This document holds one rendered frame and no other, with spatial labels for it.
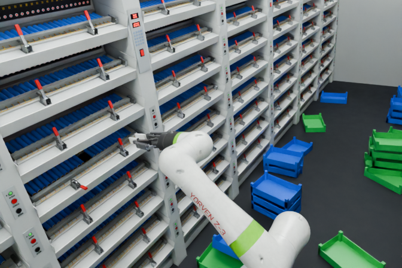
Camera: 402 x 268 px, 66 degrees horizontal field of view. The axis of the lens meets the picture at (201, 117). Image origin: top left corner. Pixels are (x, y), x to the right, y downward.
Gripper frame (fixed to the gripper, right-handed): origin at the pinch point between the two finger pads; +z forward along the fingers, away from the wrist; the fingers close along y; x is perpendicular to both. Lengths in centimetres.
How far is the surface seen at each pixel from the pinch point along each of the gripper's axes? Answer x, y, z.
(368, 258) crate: -116, 77, -69
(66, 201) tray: -11.0, -33.8, 11.3
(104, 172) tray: -9.9, -14.6, 11.2
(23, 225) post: -9, -51, 10
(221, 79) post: -2, 85, 12
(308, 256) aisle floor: -113, 62, -39
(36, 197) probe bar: -4.5, -41.7, 15.4
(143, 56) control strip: 31.3, 21.2, 4.0
